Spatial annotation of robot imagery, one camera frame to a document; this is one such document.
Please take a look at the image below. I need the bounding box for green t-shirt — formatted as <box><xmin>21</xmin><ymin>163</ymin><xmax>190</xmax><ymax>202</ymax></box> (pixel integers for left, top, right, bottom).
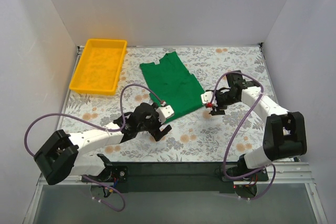
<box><xmin>140</xmin><ymin>52</ymin><xmax>205</xmax><ymax>122</ymax></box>

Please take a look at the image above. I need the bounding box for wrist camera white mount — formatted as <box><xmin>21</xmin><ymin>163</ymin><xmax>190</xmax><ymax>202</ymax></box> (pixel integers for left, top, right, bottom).
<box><xmin>156</xmin><ymin>105</ymin><xmax>174</xmax><ymax>124</ymax></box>
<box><xmin>201</xmin><ymin>91</ymin><xmax>217</xmax><ymax>108</ymax></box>

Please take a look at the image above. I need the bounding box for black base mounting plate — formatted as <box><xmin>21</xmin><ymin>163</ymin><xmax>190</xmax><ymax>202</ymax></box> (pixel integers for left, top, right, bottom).
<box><xmin>81</xmin><ymin>162</ymin><xmax>268</xmax><ymax>194</ymax></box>

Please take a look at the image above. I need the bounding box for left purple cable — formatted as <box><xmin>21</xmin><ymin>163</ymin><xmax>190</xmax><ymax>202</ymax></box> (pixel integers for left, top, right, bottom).
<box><xmin>24</xmin><ymin>84</ymin><xmax>166</xmax><ymax>212</ymax></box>

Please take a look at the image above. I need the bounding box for purple cable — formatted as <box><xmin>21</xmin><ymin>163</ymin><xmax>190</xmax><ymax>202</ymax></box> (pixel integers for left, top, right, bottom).
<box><xmin>211</xmin><ymin>70</ymin><xmax>276</xmax><ymax>200</ymax></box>
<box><xmin>24</xmin><ymin>84</ymin><xmax>166</xmax><ymax>212</ymax></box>

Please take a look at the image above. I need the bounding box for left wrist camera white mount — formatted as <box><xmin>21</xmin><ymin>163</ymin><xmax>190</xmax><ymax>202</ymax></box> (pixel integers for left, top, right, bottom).
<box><xmin>156</xmin><ymin>105</ymin><xmax>174</xmax><ymax>124</ymax></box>

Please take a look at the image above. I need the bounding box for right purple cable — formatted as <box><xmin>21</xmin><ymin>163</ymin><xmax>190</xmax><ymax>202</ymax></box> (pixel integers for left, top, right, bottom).
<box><xmin>211</xmin><ymin>70</ymin><xmax>276</xmax><ymax>200</ymax></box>

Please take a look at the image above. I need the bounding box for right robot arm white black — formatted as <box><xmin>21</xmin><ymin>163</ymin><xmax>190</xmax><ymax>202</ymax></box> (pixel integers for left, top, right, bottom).
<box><xmin>201</xmin><ymin>71</ymin><xmax>307</xmax><ymax>181</ymax></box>

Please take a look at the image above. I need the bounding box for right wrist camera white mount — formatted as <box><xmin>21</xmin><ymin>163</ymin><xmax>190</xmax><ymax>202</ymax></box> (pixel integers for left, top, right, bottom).
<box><xmin>201</xmin><ymin>91</ymin><xmax>217</xmax><ymax>108</ymax></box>

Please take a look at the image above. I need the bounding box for yellow plastic bin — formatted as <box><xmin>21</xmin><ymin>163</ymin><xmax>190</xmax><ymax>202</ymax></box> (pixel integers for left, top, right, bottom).
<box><xmin>69</xmin><ymin>39</ymin><xmax>127</xmax><ymax>95</ymax></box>

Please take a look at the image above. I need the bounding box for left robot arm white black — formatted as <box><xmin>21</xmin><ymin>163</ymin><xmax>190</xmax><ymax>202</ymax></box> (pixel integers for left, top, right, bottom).
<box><xmin>34</xmin><ymin>103</ymin><xmax>174</xmax><ymax>185</ymax></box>

